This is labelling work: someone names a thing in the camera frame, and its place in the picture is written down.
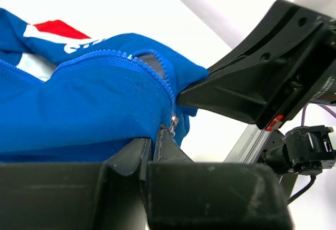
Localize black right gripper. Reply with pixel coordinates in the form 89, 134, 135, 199
177, 0, 335, 130

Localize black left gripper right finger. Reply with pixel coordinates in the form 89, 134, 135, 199
146, 125, 293, 229

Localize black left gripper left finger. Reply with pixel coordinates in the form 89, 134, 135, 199
1, 138, 152, 229

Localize blue red white jacket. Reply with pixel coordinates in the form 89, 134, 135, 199
1, 9, 208, 163

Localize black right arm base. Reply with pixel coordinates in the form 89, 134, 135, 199
257, 126, 335, 176

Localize aluminium front table rail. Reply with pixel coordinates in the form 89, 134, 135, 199
224, 125, 271, 164

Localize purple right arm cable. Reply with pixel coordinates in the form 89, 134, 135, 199
287, 103, 336, 206

